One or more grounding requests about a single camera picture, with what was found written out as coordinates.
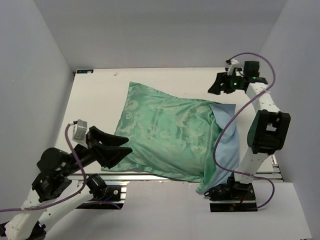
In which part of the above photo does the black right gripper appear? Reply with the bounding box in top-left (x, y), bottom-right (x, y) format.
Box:
top-left (208, 70), bottom-right (244, 95)

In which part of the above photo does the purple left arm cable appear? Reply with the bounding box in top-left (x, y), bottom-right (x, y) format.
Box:
top-left (0, 121), bottom-right (121, 213)

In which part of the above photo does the blue sticker left corner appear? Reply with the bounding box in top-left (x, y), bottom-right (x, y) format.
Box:
top-left (76, 69), bottom-right (94, 74)

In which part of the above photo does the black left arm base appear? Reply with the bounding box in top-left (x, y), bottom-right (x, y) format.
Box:
top-left (77, 181), bottom-right (128, 210)

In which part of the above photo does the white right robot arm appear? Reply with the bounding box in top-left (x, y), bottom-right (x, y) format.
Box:
top-left (208, 58), bottom-right (291, 200)

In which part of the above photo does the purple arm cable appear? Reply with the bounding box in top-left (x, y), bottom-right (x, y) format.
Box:
top-left (213, 52), bottom-right (277, 210)
top-left (0, 121), bottom-right (121, 213)

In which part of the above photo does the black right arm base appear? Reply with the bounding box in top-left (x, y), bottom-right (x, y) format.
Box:
top-left (203, 174), bottom-right (258, 213)

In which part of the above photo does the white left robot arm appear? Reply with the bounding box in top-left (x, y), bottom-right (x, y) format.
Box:
top-left (0, 120), bottom-right (133, 240)

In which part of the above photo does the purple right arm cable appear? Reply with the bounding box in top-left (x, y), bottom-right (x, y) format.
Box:
top-left (213, 52), bottom-right (277, 210)

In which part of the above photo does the light blue pillowcase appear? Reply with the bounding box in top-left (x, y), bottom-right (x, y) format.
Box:
top-left (100, 81), bottom-right (241, 195)

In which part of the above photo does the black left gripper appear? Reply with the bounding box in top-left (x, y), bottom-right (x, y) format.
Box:
top-left (62, 124), bottom-right (134, 175)

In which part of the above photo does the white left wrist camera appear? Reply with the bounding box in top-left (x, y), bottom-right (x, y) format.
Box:
top-left (71, 119), bottom-right (88, 148)

